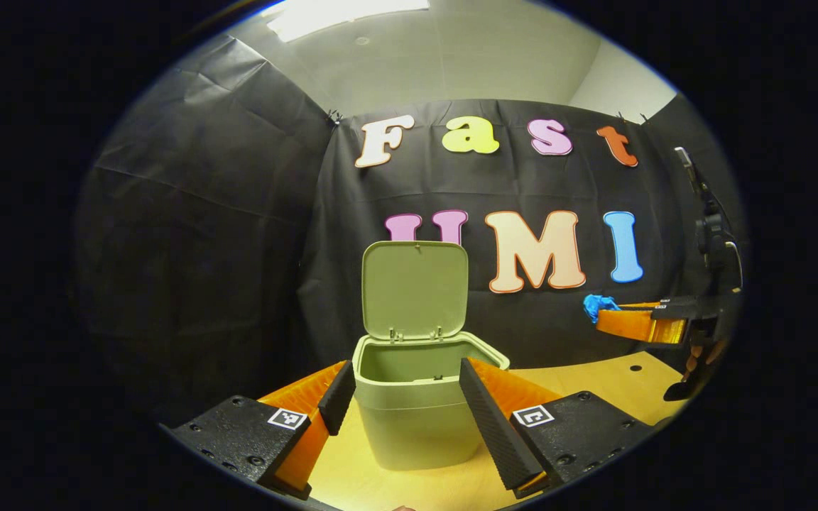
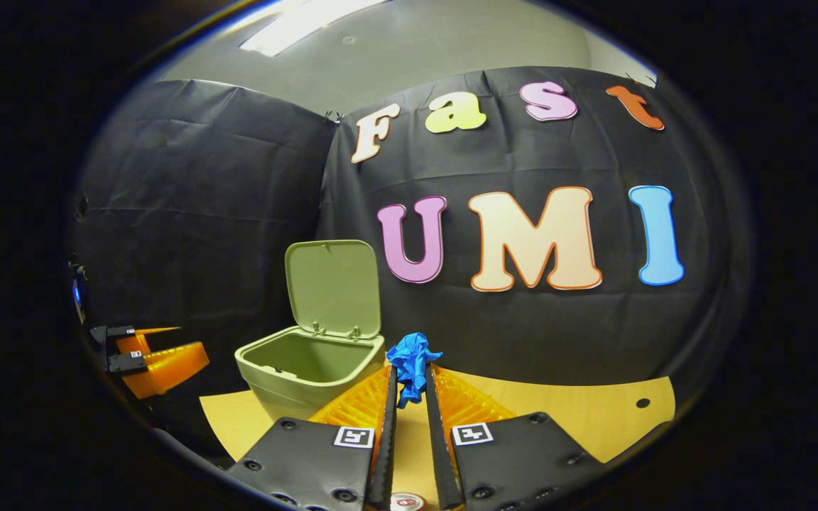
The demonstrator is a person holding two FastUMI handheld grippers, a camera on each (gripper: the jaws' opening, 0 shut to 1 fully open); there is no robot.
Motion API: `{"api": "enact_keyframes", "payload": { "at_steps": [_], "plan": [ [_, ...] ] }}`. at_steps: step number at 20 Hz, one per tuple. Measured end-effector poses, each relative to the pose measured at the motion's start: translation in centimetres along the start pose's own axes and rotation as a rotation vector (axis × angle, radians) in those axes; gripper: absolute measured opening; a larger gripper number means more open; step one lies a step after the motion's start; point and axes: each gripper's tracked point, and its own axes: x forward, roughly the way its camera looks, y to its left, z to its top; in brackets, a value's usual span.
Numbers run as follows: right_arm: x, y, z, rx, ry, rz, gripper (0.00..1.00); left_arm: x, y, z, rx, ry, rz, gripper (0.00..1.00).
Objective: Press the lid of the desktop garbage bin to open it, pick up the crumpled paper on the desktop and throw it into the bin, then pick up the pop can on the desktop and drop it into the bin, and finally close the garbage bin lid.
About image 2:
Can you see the green desktop garbage bin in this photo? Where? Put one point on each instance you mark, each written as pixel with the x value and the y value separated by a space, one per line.
pixel 295 362

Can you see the black backdrop clip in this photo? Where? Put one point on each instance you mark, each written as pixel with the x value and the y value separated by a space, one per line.
pixel 334 116

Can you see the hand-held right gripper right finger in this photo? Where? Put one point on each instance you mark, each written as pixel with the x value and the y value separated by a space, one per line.
pixel 522 461

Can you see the red pop can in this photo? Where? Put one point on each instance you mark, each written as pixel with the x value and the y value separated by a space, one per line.
pixel 407 502

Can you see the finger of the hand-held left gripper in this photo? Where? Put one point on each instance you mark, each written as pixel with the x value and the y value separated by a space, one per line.
pixel 118 331
pixel 167 365

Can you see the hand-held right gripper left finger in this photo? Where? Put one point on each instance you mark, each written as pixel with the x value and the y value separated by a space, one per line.
pixel 309 461

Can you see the wooden desktop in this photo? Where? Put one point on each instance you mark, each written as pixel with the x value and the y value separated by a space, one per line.
pixel 579 411

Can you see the black backdrop cloth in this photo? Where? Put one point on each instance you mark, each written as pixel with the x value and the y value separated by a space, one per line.
pixel 238 199

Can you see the ceiling light panel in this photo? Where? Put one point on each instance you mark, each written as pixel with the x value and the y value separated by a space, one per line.
pixel 302 25

